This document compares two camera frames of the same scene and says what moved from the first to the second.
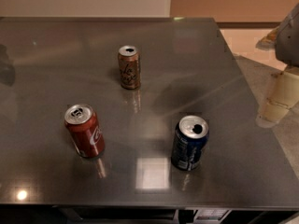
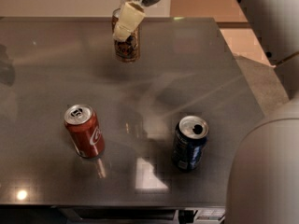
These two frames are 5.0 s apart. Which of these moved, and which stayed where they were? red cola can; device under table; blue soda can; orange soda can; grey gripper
Moved: grey gripper; orange soda can
Stayed: red cola can; blue soda can; device under table
